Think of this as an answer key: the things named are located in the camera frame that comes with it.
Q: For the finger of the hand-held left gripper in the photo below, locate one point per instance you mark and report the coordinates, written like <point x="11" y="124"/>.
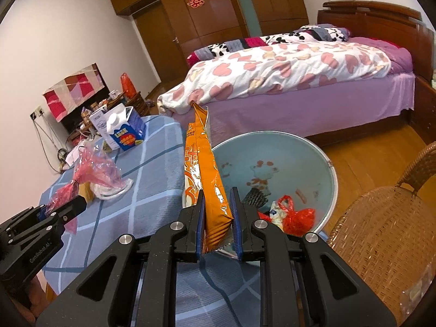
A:
<point x="41" y="212"/>
<point x="71" y="209"/>

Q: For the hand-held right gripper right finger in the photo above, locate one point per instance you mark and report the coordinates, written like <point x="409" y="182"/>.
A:
<point x="236" y="231"/>

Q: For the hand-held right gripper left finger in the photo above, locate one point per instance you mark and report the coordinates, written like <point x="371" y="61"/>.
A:
<point x="197" y="231"/>

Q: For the red foam fruit net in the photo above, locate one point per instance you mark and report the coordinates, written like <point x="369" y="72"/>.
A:
<point x="264" y="216"/>

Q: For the black foam fruit net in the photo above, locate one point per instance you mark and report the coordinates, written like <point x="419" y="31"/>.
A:
<point x="255" y="198"/>

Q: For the yellow-green printed plastic bag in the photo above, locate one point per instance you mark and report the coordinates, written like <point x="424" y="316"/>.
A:
<point x="275" y="214"/>

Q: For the pink translucent plastic bag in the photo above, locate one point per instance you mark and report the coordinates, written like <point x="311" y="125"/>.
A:
<point x="95" y="167"/>

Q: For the orange snack packet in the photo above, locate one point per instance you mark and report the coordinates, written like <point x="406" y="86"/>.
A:
<point x="204" y="177"/>

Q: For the red plastic bag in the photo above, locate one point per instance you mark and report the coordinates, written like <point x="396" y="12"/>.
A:
<point x="296" y="219"/>

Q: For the pale blue round bin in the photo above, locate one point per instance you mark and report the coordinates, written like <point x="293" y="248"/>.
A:
<point x="289" y="163"/>

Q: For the tan foam sponge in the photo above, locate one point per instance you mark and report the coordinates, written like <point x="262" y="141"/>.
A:
<point x="87" y="192"/>

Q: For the clear plastic lid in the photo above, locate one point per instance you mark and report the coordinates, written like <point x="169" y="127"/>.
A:
<point x="114" y="191"/>

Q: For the white cardboard box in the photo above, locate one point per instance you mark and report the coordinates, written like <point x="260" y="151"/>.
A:
<point x="72" y="158"/>

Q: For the black television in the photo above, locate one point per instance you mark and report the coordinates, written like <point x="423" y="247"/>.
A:
<point x="73" y="121"/>

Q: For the white tall carton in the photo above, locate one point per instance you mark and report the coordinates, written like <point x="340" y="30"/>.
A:
<point x="98" y="122"/>

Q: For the blue milk carton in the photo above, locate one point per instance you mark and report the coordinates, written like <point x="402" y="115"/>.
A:
<point x="127" y="133"/>

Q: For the TV covered with cloth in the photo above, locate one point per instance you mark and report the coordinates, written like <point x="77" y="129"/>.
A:
<point x="73" y="92"/>

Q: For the white cup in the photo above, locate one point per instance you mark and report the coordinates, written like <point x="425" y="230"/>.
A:
<point x="113" y="94"/>

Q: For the wooden television stand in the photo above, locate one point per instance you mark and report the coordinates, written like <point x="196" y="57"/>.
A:
<point x="139" y="104"/>

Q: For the orange-red hanging bag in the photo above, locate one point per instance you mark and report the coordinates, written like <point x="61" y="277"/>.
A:
<point x="126" y="85"/>

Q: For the wicker chair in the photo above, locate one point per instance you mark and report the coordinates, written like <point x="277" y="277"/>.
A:
<point x="374" y="231"/>

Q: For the bed with floral duvet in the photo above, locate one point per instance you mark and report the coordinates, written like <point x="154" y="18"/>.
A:
<point x="306" y="109"/>

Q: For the white quilt with pink hearts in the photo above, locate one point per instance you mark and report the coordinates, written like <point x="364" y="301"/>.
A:
<point x="272" y="71"/>

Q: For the cartoon patterned blanket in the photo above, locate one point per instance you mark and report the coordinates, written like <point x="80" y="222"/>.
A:
<point x="238" y="46"/>

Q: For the wooden door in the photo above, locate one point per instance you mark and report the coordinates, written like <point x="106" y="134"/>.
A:
<point x="160" y="41"/>

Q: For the wooden wardrobe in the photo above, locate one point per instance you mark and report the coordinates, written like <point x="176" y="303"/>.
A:
<point x="221" y="24"/>

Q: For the red paper decoration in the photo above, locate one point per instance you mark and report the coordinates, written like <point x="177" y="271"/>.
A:
<point x="195" y="0"/>

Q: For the wall power socket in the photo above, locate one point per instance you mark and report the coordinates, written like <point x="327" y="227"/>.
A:
<point x="36" y="113"/>

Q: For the wooden bed frame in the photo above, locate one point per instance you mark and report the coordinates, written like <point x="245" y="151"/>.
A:
<point x="374" y="24"/>

